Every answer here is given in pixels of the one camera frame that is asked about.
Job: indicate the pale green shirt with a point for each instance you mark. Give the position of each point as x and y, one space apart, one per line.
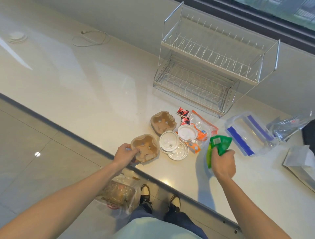
152 230

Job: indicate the clear plastic trash bag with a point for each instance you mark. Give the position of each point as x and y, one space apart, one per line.
118 192

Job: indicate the person's right shoe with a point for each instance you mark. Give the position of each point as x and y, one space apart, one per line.
175 203

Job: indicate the person's right hand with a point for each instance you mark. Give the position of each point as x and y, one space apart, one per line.
224 165

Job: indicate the brown cardboard cup carrier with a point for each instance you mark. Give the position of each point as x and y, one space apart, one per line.
152 145
160 120

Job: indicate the person's shoe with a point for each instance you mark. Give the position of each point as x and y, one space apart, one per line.
145 194
175 203

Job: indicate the silver foil bag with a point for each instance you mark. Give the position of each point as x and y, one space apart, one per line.
285 128

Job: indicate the white paper bag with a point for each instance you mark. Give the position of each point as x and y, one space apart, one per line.
300 157

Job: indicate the green snack packet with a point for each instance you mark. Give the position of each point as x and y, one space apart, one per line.
221 144

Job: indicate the white round cap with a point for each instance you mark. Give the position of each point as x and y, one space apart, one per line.
17 37

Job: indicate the clear zip bag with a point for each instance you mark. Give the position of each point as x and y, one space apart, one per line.
206 123

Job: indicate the person's left hand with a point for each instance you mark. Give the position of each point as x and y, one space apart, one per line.
123 156

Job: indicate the two-tier metal dish rack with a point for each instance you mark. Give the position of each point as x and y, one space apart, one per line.
209 50

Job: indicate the clear container with blue clips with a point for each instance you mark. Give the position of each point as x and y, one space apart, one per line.
248 133

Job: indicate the blue jeans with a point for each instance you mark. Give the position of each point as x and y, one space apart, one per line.
179 219

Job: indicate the dark window frame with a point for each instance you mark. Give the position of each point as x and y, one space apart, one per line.
246 17

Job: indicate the person's left fingers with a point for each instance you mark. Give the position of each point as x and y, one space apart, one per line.
131 151

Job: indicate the person's left shoe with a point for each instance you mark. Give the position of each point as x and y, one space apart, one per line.
145 194

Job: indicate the white plastic cup lid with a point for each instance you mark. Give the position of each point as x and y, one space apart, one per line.
169 137
178 154
187 133

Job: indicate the red and black sachet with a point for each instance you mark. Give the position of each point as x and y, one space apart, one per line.
182 112
185 121

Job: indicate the person's right forearm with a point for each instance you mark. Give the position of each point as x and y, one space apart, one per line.
246 204

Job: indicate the orange packet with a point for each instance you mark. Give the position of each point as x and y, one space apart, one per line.
203 135
194 147

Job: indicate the person's right fingers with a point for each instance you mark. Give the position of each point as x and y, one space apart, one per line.
216 152

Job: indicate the person's left forearm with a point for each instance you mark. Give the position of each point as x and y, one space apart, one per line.
61 204

